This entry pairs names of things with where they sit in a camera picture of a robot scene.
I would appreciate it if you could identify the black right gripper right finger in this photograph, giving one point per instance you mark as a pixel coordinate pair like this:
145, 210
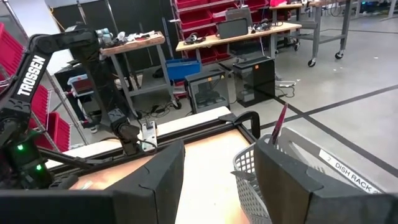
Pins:
286, 193

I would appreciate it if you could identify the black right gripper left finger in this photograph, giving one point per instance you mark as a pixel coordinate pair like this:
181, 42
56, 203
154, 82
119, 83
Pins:
149, 193

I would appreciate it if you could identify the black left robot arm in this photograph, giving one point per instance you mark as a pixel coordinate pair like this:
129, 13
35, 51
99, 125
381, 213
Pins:
96, 81

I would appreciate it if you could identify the grey plastic cutlery basket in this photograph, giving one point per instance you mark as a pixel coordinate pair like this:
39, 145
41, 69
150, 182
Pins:
248, 186

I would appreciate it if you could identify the white and red box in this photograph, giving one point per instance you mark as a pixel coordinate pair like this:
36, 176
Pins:
81, 85

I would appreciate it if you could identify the white power strip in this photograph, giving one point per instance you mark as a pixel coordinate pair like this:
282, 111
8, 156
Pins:
286, 83

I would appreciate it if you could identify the glass-panel computer case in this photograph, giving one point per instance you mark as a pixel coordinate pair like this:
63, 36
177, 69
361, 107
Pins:
206, 93

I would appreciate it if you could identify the black computer case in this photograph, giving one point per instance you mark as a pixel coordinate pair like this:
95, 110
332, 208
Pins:
261, 77

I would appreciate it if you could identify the blue plastic bin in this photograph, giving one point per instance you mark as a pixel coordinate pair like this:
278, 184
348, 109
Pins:
183, 70

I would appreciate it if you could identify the small wooden workbench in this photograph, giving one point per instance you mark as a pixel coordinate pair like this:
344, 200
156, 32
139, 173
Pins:
133, 45

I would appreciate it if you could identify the long wooden workbench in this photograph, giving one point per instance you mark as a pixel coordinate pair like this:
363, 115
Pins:
236, 37

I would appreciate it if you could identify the grey metal cart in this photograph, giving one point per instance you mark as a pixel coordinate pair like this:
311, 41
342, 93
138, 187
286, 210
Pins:
317, 31

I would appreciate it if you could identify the dark flat screen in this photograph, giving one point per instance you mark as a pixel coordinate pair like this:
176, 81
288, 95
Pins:
233, 28

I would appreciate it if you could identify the red bin shelving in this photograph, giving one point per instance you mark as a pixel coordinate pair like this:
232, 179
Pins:
194, 18

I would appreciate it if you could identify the black aluminium table frame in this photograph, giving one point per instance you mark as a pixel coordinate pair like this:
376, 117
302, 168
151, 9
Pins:
199, 132

